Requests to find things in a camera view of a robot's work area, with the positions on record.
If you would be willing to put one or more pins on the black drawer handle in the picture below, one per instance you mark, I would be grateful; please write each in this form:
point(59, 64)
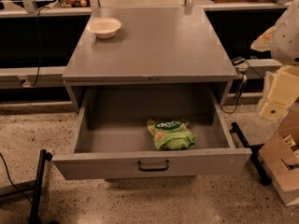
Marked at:
point(153, 167)

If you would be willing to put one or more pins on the black stand left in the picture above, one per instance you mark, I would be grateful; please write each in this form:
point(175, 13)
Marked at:
point(44, 156)

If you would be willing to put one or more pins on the grey cabinet counter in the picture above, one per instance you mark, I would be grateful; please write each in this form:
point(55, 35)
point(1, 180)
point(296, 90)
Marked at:
point(153, 45)

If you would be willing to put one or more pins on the open cardboard box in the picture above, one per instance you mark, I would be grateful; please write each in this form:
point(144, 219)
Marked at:
point(280, 161)

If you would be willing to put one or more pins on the grey open top drawer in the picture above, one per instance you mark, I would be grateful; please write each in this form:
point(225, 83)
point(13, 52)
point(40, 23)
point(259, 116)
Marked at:
point(112, 135)

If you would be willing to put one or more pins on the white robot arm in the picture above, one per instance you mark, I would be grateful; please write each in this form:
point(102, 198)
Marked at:
point(282, 40)

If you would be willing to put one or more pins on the green rice chip bag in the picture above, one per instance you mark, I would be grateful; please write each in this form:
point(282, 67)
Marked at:
point(171, 134)

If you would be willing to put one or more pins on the white bowl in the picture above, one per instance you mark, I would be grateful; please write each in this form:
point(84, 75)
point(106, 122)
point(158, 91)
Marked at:
point(104, 28)

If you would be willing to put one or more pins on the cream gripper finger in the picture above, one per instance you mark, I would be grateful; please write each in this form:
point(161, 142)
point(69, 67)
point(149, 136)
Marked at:
point(282, 93)

